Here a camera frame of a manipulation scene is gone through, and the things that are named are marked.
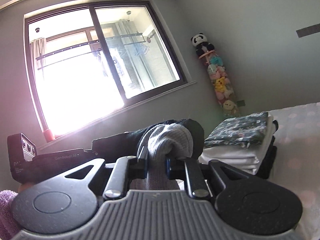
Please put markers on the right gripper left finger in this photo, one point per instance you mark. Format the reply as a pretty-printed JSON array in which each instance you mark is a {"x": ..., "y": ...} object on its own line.
[{"x": 125, "y": 170}]

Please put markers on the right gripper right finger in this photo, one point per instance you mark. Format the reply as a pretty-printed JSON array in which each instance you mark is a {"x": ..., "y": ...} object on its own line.
[{"x": 188, "y": 170}]

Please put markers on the grey black raglan shirt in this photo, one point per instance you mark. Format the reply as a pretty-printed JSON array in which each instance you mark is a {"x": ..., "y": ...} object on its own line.
[{"x": 183, "y": 138}]

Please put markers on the stack of folded clothes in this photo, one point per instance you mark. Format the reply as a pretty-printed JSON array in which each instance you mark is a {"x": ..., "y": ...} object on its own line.
[{"x": 244, "y": 142}]

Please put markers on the purple fuzzy sleeve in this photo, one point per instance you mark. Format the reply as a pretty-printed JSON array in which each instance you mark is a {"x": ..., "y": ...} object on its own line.
[{"x": 9, "y": 226}]

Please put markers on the plush toy column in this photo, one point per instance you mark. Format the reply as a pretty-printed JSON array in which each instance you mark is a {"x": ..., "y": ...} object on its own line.
[{"x": 218, "y": 75}]

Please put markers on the pink dotted bed sheet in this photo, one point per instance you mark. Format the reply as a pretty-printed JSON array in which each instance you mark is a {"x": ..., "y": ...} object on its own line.
[{"x": 296, "y": 166}]

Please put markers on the window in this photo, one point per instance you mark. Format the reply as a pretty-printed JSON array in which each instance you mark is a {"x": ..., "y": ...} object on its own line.
[{"x": 87, "y": 61}]

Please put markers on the grey wall switch panel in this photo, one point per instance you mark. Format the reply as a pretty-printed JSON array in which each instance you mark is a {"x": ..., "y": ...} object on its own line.
[{"x": 313, "y": 29}]

